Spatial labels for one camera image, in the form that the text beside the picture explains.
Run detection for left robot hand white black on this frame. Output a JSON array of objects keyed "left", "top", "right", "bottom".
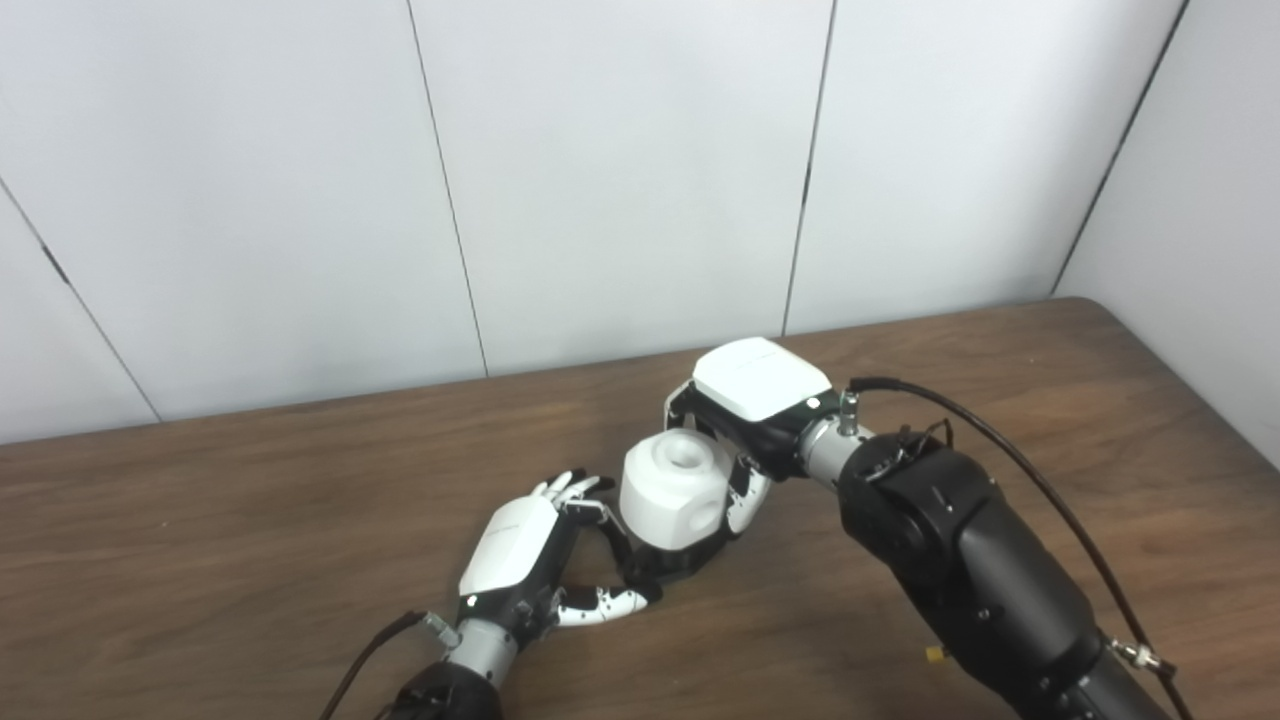
[{"left": 440, "top": 470, "right": 664, "bottom": 686}]

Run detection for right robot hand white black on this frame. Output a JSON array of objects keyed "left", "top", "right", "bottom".
[{"left": 663, "top": 337, "right": 876, "bottom": 538}]

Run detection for round white piece with holes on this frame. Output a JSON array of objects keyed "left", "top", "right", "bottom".
[{"left": 619, "top": 429, "right": 736, "bottom": 550}]

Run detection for black flanged holder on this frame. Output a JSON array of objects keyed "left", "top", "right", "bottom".
[{"left": 622, "top": 535, "right": 726, "bottom": 589}]

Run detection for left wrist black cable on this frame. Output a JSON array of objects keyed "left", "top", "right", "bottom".
[{"left": 318, "top": 610, "right": 461, "bottom": 720}]

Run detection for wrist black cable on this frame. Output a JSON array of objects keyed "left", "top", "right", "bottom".
[
  {"left": 848, "top": 376, "right": 1193, "bottom": 720},
  {"left": 318, "top": 610, "right": 461, "bottom": 720}
]

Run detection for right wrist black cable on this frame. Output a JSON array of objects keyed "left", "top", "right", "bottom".
[{"left": 848, "top": 376, "right": 1193, "bottom": 720}]

